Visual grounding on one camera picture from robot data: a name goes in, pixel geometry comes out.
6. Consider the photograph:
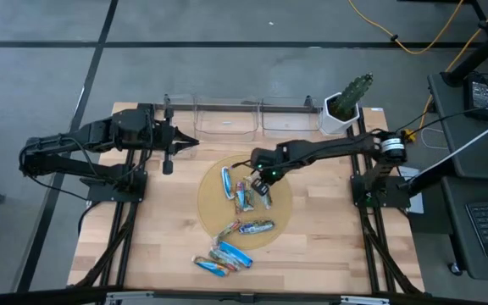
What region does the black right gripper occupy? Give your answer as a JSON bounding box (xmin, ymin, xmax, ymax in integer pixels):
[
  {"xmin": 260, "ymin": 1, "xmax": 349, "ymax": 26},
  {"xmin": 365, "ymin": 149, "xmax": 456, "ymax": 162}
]
[{"xmin": 251, "ymin": 162, "xmax": 291, "ymax": 197}]

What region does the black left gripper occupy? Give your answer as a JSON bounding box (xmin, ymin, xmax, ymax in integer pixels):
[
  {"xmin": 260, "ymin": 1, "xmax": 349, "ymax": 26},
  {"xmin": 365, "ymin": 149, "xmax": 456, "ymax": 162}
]
[{"xmin": 150, "ymin": 95, "xmax": 201, "ymax": 175}]

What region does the red Chewy granola bar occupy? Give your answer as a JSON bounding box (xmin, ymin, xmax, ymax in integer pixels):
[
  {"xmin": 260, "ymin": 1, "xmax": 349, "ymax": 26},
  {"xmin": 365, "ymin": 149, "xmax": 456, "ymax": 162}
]
[{"xmin": 234, "ymin": 180, "xmax": 249, "ymax": 214}]

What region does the blue white granola bar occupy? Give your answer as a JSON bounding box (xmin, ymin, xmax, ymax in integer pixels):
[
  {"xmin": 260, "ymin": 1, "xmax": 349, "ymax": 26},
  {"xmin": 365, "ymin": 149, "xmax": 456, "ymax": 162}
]
[{"xmin": 220, "ymin": 166, "xmax": 236, "ymax": 201}]

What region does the dark blue granola bar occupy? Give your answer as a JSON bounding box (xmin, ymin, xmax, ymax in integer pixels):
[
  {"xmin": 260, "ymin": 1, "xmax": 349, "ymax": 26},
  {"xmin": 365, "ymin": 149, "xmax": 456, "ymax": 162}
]
[{"xmin": 238, "ymin": 219, "xmax": 276, "ymax": 236}]

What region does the red green granola bar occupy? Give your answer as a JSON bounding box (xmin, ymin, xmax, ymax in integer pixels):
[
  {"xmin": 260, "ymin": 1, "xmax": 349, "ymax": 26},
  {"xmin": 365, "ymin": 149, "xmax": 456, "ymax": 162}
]
[{"xmin": 213, "ymin": 219, "xmax": 242, "ymax": 246}]

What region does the bright blue granola bar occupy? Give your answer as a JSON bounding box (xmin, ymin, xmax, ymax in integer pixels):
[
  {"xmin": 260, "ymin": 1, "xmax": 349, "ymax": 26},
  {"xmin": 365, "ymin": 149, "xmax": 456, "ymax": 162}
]
[{"xmin": 218, "ymin": 240, "xmax": 254, "ymax": 269}]

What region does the blue orange granola bar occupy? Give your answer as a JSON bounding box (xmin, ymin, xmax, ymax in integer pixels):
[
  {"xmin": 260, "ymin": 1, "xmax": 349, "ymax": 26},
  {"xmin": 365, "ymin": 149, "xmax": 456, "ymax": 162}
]
[{"xmin": 191, "ymin": 255, "xmax": 230, "ymax": 278}]

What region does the clear plastic bin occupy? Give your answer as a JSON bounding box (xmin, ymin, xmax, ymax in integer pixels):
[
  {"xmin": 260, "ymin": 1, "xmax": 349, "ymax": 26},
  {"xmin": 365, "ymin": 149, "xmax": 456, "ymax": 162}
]
[
  {"xmin": 192, "ymin": 95, "xmax": 260, "ymax": 143},
  {"xmin": 260, "ymin": 96, "xmax": 324, "ymax": 140},
  {"xmin": 150, "ymin": 93, "xmax": 199, "ymax": 161}
]

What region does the round woven tan placemat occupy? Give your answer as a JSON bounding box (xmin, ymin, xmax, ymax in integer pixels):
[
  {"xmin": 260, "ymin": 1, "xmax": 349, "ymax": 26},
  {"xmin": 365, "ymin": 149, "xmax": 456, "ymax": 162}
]
[{"xmin": 197, "ymin": 153, "xmax": 294, "ymax": 251}]

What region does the white paper sheet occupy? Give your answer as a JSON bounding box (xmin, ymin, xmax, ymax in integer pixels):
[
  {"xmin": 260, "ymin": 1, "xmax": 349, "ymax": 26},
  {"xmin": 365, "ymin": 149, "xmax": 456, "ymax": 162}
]
[{"xmin": 397, "ymin": 165, "xmax": 425, "ymax": 215}]

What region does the black and white boom pole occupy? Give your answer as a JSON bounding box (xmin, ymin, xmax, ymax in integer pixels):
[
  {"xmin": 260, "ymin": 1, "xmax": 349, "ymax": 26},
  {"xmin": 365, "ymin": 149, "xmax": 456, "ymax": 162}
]
[{"xmin": 397, "ymin": 112, "xmax": 488, "ymax": 198}]

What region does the dark grey side table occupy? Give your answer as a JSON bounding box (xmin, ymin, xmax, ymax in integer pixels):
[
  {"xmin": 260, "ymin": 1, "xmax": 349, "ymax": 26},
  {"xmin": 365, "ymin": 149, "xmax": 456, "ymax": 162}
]
[
  {"xmin": 427, "ymin": 69, "xmax": 488, "ymax": 180},
  {"xmin": 440, "ymin": 175, "xmax": 488, "ymax": 283}
]

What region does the black power adapter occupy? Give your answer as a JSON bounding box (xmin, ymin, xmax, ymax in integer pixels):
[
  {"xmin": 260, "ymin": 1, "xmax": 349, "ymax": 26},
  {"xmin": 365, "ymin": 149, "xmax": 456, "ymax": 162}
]
[{"xmin": 463, "ymin": 74, "xmax": 488, "ymax": 122}]

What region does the thick black stand leg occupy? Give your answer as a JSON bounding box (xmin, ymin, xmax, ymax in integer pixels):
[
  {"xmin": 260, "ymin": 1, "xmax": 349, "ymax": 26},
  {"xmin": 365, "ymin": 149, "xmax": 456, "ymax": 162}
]
[{"xmin": 440, "ymin": 19, "xmax": 488, "ymax": 88}]

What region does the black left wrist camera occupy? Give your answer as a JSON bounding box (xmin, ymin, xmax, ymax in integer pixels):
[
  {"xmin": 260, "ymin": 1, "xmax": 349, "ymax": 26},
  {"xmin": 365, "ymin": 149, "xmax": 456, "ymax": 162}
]
[{"xmin": 119, "ymin": 105, "xmax": 154, "ymax": 136}]

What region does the black crosswise frame rail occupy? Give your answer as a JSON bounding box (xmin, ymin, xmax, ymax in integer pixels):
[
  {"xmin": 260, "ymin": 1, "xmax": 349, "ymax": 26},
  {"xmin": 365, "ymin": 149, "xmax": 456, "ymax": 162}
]
[{"xmin": 154, "ymin": 103, "xmax": 325, "ymax": 113}]

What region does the black floor cable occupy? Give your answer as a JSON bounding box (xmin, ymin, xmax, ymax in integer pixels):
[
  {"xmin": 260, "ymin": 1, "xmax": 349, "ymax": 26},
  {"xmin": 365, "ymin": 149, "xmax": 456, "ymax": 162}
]
[{"xmin": 76, "ymin": 201, "xmax": 101, "ymax": 236}]

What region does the black aluminium frame rail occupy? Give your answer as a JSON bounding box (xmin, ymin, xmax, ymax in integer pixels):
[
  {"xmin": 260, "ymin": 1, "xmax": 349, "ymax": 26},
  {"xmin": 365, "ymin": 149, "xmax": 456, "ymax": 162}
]
[
  {"xmin": 98, "ymin": 147, "xmax": 137, "ymax": 288},
  {"xmin": 115, "ymin": 147, "xmax": 150, "ymax": 288},
  {"xmin": 345, "ymin": 125, "xmax": 376, "ymax": 294},
  {"xmin": 356, "ymin": 108, "xmax": 397, "ymax": 294}
]

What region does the black diagonal frame brace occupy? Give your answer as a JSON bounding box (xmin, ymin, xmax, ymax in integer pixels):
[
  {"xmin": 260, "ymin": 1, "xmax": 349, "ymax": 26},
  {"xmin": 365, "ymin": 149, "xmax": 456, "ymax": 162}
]
[
  {"xmin": 74, "ymin": 202, "xmax": 139, "ymax": 289},
  {"xmin": 360, "ymin": 213, "xmax": 425, "ymax": 297}
]

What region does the white cable loop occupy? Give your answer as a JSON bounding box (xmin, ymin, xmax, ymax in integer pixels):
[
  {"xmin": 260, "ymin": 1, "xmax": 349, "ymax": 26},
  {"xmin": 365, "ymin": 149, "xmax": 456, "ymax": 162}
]
[{"xmin": 420, "ymin": 125, "xmax": 451, "ymax": 151}]

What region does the yellow extension cable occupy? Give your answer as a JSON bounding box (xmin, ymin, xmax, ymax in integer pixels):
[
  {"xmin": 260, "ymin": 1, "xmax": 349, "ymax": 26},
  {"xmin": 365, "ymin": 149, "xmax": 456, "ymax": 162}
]
[
  {"xmin": 347, "ymin": 0, "xmax": 466, "ymax": 56},
  {"xmin": 404, "ymin": 0, "xmax": 488, "ymax": 143}
]

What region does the black frame beam with brackets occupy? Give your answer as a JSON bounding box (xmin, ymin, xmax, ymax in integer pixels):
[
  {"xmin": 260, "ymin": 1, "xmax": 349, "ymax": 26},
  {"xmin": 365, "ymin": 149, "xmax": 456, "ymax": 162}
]
[{"xmin": 0, "ymin": 284, "xmax": 488, "ymax": 305}]

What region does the black desk cable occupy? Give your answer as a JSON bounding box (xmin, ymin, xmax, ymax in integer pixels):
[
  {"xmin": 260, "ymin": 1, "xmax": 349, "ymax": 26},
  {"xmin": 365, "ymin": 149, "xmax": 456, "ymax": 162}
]
[{"xmin": 394, "ymin": 97, "xmax": 488, "ymax": 135}]

